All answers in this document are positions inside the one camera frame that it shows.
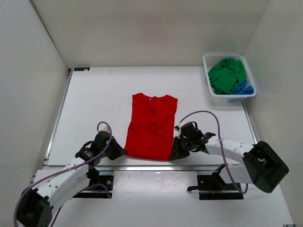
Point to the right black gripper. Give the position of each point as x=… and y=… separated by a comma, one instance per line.
x=177, y=152

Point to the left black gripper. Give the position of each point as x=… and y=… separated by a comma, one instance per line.
x=119, y=151

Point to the red t shirt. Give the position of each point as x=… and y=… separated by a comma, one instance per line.
x=151, y=129

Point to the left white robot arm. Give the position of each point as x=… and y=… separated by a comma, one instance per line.
x=39, y=202

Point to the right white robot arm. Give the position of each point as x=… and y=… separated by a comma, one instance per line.
x=256, y=164

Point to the green t shirt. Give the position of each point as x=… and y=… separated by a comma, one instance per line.
x=226, y=76

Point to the blue t shirt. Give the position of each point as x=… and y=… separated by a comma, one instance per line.
x=243, y=89

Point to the white plastic basket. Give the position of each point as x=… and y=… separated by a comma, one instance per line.
x=210, y=60

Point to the dark label sticker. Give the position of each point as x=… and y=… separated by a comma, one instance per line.
x=81, y=69

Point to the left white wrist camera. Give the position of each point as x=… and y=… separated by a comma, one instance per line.
x=105, y=129

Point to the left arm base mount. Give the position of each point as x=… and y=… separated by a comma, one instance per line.
x=100, y=187

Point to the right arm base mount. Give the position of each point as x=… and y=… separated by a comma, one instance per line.
x=210, y=186

